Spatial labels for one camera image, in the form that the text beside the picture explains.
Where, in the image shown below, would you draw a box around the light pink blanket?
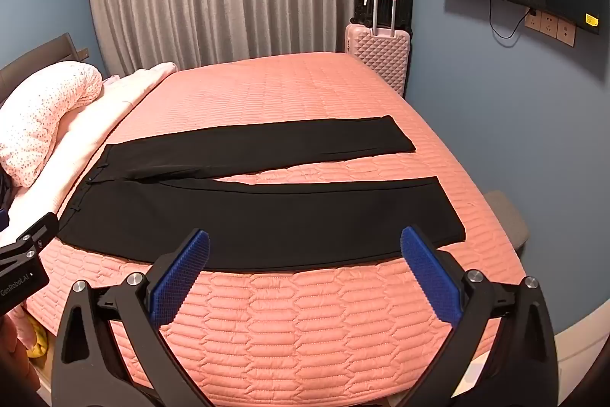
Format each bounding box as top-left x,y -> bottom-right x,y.
0,62 -> 178,248

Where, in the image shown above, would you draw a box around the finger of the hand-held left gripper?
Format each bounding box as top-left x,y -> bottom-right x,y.
0,211 -> 61,270

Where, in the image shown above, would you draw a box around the black pants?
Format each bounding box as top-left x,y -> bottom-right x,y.
57,115 -> 467,273

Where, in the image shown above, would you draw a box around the grey headboard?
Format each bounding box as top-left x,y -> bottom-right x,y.
0,32 -> 90,103

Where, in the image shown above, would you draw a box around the pink suitcase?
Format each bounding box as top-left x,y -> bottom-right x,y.
344,0 -> 411,98

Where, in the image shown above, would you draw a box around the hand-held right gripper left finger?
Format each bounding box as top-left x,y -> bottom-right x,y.
50,228 -> 215,407

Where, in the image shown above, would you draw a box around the pink quilted bed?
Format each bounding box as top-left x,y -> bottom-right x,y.
26,51 -> 527,399

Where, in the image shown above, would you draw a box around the pink floral pillow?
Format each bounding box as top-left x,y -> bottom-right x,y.
0,61 -> 104,188

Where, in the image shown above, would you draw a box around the yellow item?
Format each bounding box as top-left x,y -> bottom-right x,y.
26,323 -> 50,359

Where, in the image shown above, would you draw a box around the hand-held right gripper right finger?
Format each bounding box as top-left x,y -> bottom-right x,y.
395,226 -> 559,407

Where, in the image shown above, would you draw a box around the dark cloth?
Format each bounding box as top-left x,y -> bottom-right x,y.
0,169 -> 17,210

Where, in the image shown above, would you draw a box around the black power cable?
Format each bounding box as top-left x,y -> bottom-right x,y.
489,0 -> 535,40

